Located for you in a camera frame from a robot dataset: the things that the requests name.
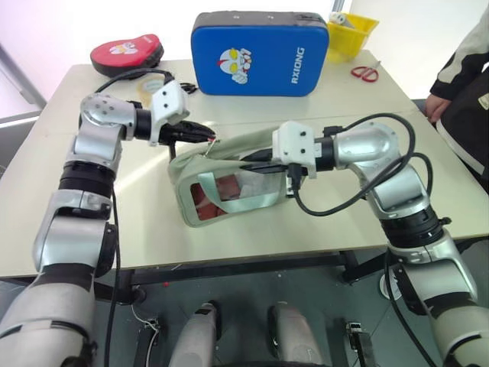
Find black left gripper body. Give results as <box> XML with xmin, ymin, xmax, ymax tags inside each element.
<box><xmin>157</xmin><ymin>121</ymin><xmax>189</xmax><ymax>146</ymax></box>

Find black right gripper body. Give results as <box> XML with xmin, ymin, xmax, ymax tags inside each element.
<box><xmin>265</xmin><ymin>149</ymin><xmax>309</xmax><ymax>179</ymax></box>

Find green pouch with clear window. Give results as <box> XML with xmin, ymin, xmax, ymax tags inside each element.
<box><xmin>168</xmin><ymin>127</ymin><xmax>292</xmax><ymax>229</ymax></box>

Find red contents inside pouch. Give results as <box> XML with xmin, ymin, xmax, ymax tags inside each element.
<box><xmin>189</xmin><ymin>174</ymin><xmax>246</xmax><ymax>222</ymax></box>

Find bystander bare hand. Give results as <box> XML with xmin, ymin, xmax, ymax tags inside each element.
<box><xmin>424</xmin><ymin>93</ymin><xmax>449</xmax><ymax>124</ymax></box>

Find clear tape roll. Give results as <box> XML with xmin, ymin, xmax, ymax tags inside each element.
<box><xmin>136</xmin><ymin>75</ymin><xmax>167</xmax><ymax>102</ymax></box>

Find blue RXIONG kick pad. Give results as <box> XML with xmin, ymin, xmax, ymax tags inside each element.
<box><xmin>190</xmin><ymin>11</ymin><xmax>331</xmax><ymax>98</ymax></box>

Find red punch mitt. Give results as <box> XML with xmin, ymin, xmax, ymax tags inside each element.
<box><xmin>89</xmin><ymin>33</ymin><xmax>166</xmax><ymax>76</ymax></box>

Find yellow plastic bin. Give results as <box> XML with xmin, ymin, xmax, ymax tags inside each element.
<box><xmin>325</xmin><ymin>11</ymin><xmax>381</xmax><ymax>64</ymax></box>

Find white round floor disc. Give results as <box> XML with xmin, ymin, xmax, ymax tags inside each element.
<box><xmin>377</xmin><ymin>274</ymin><xmax>403</xmax><ymax>302</ymax></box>

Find white tape roll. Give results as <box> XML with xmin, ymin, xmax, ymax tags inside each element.
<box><xmin>329</xmin><ymin>11</ymin><xmax>357</xmax><ymax>28</ymax></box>

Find grey robot leg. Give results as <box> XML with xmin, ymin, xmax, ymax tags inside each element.
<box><xmin>177</xmin><ymin>300</ymin><xmax>223</xmax><ymax>367</ymax></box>
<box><xmin>266</xmin><ymin>300</ymin><xmax>328</xmax><ymax>367</ymax></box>

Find black floor stand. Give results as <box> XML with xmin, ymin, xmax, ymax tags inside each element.
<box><xmin>132</xmin><ymin>316</ymin><xmax>162</xmax><ymax>367</ymax></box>
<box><xmin>344</xmin><ymin>320</ymin><xmax>377</xmax><ymax>367</ymax></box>

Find person in black white jacket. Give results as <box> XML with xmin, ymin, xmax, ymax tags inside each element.
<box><xmin>429</xmin><ymin>10</ymin><xmax>489</xmax><ymax>185</ymax></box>

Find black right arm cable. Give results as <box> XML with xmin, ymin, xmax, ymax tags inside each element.
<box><xmin>288</xmin><ymin>113</ymin><xmax>439</xmax><ymax>367</ymax></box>

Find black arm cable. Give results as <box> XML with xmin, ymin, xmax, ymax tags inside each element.
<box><xmin>94</xmin><ymin>68</ymin><xmax>175</xmax><ymax>367</ymax></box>
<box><xmin>288</xmin><ymin>113</ymin><xmax>439</xmax><ymax>367</ymax></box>

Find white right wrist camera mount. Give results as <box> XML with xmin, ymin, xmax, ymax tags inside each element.
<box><xmin>271</xmin><ymin>121</ymin><xmax>319</xmax><ymax>180</ymax></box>

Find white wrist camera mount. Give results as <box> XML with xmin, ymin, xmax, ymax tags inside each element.
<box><xmin>147</xmin><ymin>79</ymin><xmax>191</xmax><ymax>147</ymax></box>
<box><xmin>271</xmin><ymin>121</ymin><xmax>319</xmax><ymax>180</ymax></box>

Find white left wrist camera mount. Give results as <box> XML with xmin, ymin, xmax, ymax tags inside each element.
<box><xmin>147</xmin><ymin>79</ymin><xmax>191</xmax><ymax>147</ymax></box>

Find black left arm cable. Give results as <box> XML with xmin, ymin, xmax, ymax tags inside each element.
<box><xmin>94</xmin><ymin>68</ymin><xmax>175</xmax><ymax>367</ymax></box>

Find black table frame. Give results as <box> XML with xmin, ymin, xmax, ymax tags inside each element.
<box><xmin>94</xmin><ymin>248</ymin><xmax>391</xmax><ymax>306</ymax></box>

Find red handled scissors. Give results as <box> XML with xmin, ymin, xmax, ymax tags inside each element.
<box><xmin>351</xmin><ymin>58</ymin><xmax>382</xmax><ymax>83</ymax></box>

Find white floor wire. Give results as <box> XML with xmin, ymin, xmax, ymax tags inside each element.
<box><xmin>131</xmin><ymin>303</ymin><xmax>160</xmax><ymax>347</ymax></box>

